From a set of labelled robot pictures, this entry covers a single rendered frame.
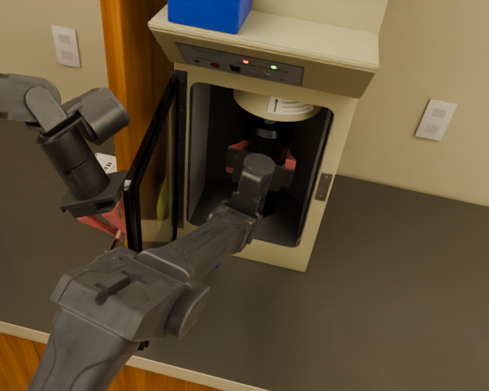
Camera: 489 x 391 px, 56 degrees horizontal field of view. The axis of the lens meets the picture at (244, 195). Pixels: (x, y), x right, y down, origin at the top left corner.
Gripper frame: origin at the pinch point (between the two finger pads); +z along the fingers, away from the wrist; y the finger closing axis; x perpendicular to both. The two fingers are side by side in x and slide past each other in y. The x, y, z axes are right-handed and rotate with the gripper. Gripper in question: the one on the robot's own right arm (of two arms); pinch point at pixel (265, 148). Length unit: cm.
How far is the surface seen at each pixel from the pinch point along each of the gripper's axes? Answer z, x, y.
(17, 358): -40, 43, 45
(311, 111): -5.0, -14.6, -7.8
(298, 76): -16.3, -27.1, -4.6
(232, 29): -20.4, -34.3, 5.3
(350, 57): -20.2, -33.4, -11.0
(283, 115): -8.4, -14.8, -3.0
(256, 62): -18.0, -28.9, 1.8
